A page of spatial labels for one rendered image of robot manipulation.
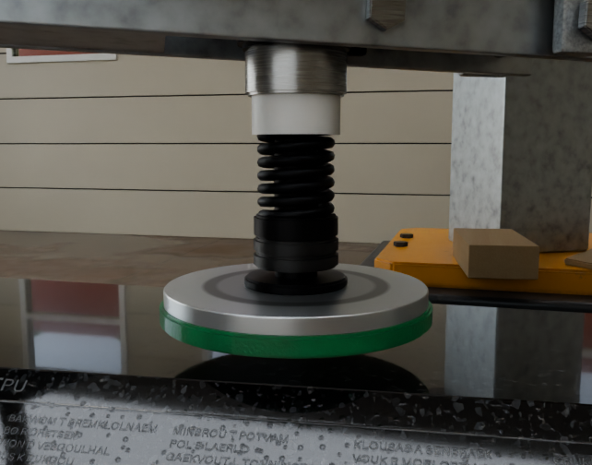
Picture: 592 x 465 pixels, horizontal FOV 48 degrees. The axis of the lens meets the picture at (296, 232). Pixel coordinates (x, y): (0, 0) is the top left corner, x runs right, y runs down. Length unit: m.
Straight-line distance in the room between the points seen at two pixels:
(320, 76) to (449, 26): 0.10
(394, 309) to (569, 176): 0.86
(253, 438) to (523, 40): 0.35
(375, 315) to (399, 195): 6.21
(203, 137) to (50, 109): 1.83
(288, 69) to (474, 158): 0.84
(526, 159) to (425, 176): 5.40
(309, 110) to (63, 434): 0.29
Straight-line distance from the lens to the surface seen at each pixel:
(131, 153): 7.46
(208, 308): 0.47
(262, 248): 0.52
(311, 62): 0.50
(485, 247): 1.00
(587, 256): 1.18
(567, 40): 0.53
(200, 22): 0.47
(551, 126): 1.27
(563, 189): 1.29
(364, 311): 0.46
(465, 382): 0.51
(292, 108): 0.50
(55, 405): 0.53
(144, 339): 0.61
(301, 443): 0.47
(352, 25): 0.49
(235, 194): 7.01
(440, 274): 1.12
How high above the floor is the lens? 0.97
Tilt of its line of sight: 7 degrees down
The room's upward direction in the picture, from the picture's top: straight up
